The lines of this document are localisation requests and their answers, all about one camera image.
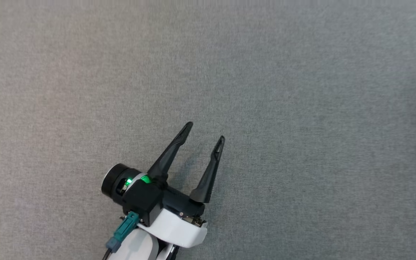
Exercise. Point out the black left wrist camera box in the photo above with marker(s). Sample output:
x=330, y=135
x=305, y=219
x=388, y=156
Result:
x=143, y=200

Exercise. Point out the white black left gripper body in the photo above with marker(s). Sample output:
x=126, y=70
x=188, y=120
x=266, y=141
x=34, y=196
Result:
x=179, y=231

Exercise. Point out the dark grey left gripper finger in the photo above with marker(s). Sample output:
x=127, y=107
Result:
x=168, y=159
x=206, y=180

